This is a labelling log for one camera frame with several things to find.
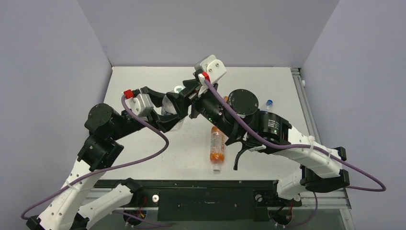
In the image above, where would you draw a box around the clear water bottle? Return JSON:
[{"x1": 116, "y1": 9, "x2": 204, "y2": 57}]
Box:
[{"x1": 161, "y1": 85, "x2": 185, "y2": 131}]

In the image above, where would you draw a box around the slim orange drink bottle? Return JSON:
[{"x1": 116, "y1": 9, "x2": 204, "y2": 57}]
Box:
[{"x1": 209, "y1": 126, "x2": 226, "y2": 173}]

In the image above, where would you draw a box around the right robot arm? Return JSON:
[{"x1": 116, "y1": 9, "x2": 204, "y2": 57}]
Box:
[{"x1": 166, "y1": 80, "x2": 350, "y2": 205}]

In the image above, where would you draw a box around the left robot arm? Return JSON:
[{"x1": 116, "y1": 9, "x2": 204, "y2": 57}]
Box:
[{"x1": 21, "y1": 87, "x2": 191, "y2": 230}]

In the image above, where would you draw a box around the blue cap pepsi bottle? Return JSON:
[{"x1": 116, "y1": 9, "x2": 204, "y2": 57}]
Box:
[{"x1": 264, "y1": 100, "x2": 273, "y2": 110}]

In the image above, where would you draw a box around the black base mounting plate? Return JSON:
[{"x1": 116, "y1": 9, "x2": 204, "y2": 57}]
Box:
[{"x1": 92, "y1": 179, "x2": 303, "y2": 223}]

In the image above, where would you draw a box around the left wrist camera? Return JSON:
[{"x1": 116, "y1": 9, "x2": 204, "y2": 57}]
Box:
[{"x1": 123, "y1": 89, "x2": 154, "y2": 117}]

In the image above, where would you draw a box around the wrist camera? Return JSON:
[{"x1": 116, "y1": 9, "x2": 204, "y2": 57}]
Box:
[
  {"x1": 123, "y1": 89, "x2": 154, "y2": 117},
  {"x1": 194, "y1": 55, "x2": 227, "y2": 97}
]

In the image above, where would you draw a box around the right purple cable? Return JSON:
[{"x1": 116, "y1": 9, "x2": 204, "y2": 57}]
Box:
[{"x1": 204, "y1": 79, "x2": 387, "y2": 229}]

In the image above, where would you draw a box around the purple cable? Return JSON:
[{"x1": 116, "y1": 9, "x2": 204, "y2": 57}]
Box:
[
  {"x1": 204, "y1": 79, "x2": 387, "y2": 229},
  {"x1": 21, "y1": 94, "x2": 174, "y2": 230}
]

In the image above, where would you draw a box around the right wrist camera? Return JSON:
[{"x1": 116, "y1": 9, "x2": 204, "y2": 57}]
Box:
[{"x1": 194, "y1": 55, "x2": 227, "y2": 97}]

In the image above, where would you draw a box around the aluminium frame rail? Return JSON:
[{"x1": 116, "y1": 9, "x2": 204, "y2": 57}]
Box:
[{"x1": 290, "y1": 68, "x2": 322, "y2": 144}]

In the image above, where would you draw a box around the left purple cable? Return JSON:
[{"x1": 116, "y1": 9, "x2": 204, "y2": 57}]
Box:
[{"x1": 21, "y1": 94, "x2": 174, "y2": 230}]

